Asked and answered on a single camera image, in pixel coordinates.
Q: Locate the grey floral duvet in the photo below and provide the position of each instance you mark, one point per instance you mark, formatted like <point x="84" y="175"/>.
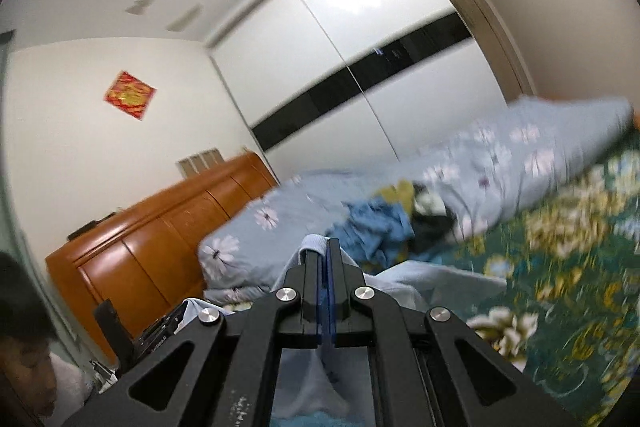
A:
<point x="449" y="192"/>

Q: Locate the picture frames on headboard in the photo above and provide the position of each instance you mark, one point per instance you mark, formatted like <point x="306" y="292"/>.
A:
<point x="199" y="163"/>

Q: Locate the white wardrobe with black stripe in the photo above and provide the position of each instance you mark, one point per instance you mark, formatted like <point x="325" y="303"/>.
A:
<point x="341" y="83"/>

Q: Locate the light blue t-shirt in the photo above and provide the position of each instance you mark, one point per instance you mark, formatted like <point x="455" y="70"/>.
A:
<point x="330" y="387"/>

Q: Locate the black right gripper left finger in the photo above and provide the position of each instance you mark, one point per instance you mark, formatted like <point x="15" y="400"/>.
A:
<point x="221" y="374"/>

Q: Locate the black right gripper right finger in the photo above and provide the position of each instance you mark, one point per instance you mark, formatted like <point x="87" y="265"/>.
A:
<point x="429" y="368"/>

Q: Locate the yellow and black garment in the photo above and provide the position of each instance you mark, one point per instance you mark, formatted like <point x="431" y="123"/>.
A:
<point x="430" y="219"/>

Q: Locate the person's head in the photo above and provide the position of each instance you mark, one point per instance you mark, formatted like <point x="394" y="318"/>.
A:
<point x="28" y="383"/>

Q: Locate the red paper wall decoration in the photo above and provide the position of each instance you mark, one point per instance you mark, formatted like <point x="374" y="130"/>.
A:
<point x="130" y="95"/>

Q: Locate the pink folded blanket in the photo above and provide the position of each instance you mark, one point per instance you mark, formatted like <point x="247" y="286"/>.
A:
<point x="75" y="388"/>

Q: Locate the blue crumpled garment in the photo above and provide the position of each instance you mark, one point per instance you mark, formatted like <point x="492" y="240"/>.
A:
<point x="373" y="233"/>

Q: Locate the orange wooden headboard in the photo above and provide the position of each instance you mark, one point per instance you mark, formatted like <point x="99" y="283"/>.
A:
<point x="144" y="259"/>

